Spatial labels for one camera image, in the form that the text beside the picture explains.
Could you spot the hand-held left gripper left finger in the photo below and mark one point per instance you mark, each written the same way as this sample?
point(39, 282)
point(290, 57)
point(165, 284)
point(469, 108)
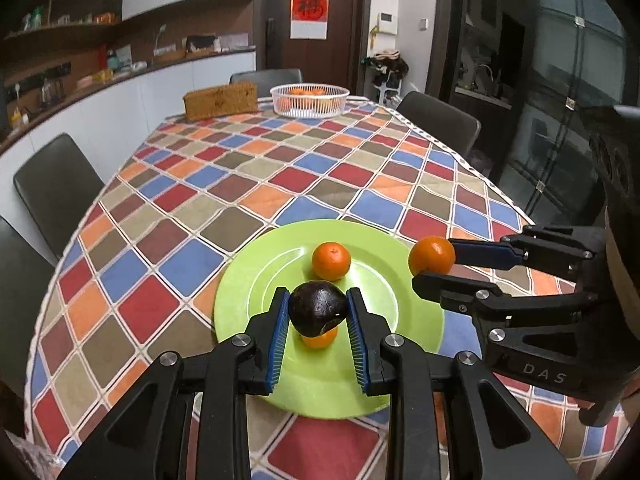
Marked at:
point(279, 345)

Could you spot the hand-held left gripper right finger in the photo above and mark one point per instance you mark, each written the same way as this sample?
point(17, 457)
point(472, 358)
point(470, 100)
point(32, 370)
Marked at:
point(358, 345)

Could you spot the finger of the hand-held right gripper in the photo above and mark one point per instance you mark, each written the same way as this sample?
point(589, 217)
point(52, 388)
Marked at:
point(450, 285)
point(482, 253)

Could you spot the dark avocado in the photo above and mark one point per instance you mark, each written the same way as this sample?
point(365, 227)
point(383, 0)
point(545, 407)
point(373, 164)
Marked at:
point(315, 307)

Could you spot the green plate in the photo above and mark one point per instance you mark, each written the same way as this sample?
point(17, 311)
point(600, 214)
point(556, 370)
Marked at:
point(240, 300)

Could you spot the grey dining chair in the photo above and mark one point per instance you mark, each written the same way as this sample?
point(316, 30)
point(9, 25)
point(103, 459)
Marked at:
point(440, 120)
point(265, 76)
point(55, 185)
point(20, 310)

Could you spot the checkered colourful tablecloth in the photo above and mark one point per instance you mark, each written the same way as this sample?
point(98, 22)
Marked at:
point(200, 185)

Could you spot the sink faucet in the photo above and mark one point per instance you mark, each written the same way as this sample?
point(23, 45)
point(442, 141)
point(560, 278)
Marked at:
point(484, 74)

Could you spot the glass sliding door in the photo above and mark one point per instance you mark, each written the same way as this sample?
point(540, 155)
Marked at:
point(560, 60)

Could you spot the cluttered small rack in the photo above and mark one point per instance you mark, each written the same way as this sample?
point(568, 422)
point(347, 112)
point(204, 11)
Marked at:
point(387, 67)

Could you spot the white slatted basket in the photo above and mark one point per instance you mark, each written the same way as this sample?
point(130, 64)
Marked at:
point(310, 107)

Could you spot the brown wicker box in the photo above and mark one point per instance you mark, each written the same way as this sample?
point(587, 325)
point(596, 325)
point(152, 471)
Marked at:
point(220, 101)

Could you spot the clear plastic bag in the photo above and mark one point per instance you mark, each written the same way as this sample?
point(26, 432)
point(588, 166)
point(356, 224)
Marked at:
point(35, 460)

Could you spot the dark brown door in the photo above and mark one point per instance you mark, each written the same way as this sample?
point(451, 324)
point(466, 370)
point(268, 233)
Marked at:
point(345, 20)

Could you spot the white lower cabinet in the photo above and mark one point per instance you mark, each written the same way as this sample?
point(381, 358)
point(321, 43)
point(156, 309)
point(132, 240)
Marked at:
point(150, 95)

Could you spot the white wall intercom panel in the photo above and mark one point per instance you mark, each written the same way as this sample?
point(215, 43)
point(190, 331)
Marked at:
point(385, 22)

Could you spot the red and white wall calendar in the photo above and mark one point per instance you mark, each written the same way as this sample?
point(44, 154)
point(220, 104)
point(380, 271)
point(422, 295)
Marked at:
point(310, 7)

